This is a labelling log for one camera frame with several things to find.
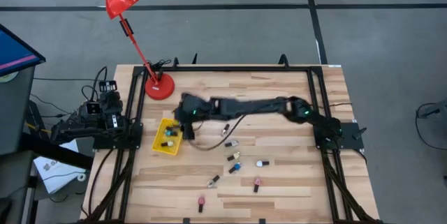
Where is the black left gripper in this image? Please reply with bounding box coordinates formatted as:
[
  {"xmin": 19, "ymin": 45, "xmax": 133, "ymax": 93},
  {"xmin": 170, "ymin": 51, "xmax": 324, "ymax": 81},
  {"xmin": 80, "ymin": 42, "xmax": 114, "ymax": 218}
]
[{"xmin": 98, "ymin": 80, "xmax": 125, "ymax": 130}]

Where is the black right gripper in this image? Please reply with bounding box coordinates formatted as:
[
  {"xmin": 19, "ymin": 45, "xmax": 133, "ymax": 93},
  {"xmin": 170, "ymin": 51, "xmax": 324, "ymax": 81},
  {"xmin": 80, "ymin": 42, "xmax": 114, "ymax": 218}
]
[{"xmin": 173, "ymin": 92, "xmax": 212, "ymax": 140}]

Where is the yellow plastic basket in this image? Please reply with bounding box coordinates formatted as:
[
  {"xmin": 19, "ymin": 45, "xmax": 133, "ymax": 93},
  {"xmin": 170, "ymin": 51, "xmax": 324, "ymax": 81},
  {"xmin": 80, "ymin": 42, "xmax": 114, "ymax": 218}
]
[{"xmin": 151, "ymin": 117, "xmax": 184, "ymax": 156}]

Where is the red desk lamp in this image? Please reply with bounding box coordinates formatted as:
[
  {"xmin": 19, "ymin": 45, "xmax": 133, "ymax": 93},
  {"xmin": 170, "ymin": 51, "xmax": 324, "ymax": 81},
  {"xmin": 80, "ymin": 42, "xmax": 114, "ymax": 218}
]
[{"xmin": 92, "ymin": 0, "xmax": 175, "ymax": 101}]

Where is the black desk bar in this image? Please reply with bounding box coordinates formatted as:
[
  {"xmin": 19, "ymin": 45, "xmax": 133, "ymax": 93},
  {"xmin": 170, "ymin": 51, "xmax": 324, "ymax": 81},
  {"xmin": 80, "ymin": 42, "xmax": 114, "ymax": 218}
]
[{"xmin": 19, "ymin": 131, "xmax": 94, "ymax": 171}]

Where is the grey cabinet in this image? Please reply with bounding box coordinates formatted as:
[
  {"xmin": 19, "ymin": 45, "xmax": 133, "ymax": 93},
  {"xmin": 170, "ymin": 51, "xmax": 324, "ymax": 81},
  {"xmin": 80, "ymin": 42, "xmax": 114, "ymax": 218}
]
[{"xmin": 0, "ymin": 66, "xmax": 36, "ymax": 157}]

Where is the blue screen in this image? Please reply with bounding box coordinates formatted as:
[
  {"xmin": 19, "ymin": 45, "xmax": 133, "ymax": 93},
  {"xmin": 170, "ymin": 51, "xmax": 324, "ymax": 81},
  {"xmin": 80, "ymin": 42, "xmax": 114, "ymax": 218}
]
[{"xmin": 0, "ymin": 24, "xmax": 47, "ymax": 78}]

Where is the pale round disc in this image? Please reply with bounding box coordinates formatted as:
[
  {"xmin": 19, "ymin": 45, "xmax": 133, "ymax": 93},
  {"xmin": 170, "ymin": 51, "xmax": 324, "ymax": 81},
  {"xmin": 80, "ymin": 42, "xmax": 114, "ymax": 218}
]
[{"xmin": 0, "ymin": 71, "xmax": 19, "ymax": 84}]

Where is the white printed paper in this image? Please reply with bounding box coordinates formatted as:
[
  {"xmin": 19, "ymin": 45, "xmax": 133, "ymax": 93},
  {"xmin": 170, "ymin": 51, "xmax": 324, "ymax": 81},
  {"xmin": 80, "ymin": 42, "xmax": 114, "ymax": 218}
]
[{"xmin": 33, "ymin": 139, "xmax": 88, "ymax": 195}]

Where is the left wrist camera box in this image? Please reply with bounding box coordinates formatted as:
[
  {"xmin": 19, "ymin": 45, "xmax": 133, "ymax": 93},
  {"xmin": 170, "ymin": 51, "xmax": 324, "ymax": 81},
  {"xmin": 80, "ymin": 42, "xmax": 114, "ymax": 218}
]
[{"xmin": 85, "ymin": 100, "xmax": 102, "ymax": 117}]

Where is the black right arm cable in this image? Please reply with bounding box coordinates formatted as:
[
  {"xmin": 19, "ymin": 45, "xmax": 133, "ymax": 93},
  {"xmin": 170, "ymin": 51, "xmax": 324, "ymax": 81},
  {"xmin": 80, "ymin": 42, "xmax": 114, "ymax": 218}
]
[{"xmin": 187, "ymin": 114, "xmax": 247, "ymax": 152}]

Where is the black aluminium rig frame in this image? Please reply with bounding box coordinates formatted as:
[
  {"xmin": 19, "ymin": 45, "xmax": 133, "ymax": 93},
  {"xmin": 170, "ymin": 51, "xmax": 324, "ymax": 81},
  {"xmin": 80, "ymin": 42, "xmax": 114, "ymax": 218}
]
[{"xmin": 78, "ymin": 53, "xmax": 385, "ymax": 224}]

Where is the thin black table cable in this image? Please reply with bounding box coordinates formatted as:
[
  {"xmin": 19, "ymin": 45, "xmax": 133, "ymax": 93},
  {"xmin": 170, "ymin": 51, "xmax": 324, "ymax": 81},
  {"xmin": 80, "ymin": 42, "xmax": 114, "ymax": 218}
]
[{"xmin": 316, "ymin": 102, "xmax": 353, "ymax": 110}]

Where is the black floor cable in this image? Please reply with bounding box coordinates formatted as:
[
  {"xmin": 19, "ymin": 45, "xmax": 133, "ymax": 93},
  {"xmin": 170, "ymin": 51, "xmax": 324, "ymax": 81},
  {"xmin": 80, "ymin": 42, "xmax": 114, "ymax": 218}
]
[{"xmin": 414, "ymin": 102, "xmax": 447, "ymax": 151}]

